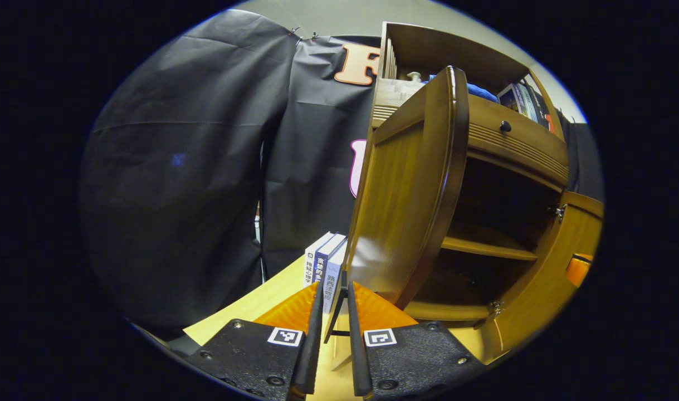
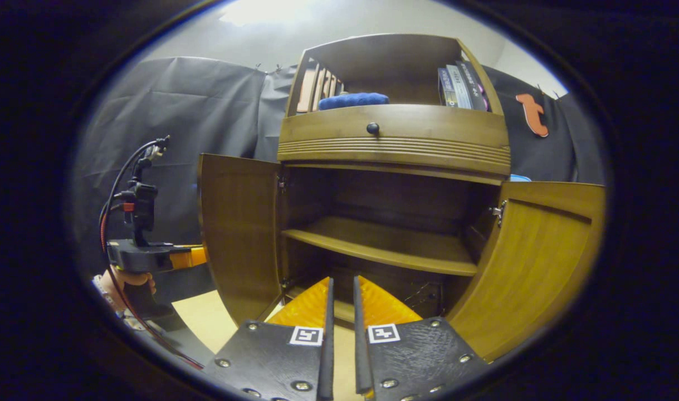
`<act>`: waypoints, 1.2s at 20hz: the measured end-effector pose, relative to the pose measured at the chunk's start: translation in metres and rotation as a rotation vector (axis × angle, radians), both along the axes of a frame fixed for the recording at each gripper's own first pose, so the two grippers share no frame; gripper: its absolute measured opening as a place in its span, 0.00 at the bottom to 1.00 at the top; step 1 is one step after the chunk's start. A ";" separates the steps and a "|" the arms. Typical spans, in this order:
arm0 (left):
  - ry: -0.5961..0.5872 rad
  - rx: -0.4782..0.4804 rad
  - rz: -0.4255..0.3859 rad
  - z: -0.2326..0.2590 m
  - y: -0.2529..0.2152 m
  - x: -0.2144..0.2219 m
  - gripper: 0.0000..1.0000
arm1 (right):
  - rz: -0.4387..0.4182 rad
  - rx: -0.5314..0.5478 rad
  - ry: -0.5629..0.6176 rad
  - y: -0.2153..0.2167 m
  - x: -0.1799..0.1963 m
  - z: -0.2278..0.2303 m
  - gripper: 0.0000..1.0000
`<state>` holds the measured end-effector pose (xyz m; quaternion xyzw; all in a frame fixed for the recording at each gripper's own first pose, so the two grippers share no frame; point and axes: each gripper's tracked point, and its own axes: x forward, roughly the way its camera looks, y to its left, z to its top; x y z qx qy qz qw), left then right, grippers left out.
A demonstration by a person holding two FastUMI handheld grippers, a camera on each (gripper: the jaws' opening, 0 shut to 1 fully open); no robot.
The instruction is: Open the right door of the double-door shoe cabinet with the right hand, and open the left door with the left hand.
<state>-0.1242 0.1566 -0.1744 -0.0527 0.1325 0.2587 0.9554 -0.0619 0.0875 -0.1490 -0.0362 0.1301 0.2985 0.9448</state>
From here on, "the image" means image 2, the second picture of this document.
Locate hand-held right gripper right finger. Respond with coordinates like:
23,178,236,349
353,276,490,401

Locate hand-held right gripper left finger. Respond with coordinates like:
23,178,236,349
214,277,336,401

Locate wooden shoe cabinet door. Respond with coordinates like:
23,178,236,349
446,181,606,363
198,153,284,326

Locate wooden inner shelf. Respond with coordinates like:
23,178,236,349
282,216,478,277

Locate folded blue towel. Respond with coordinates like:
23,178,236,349
317,92,390,111

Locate black book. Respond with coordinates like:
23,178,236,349
456,60,490,111

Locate red and black cable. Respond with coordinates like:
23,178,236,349
99,139,205,370

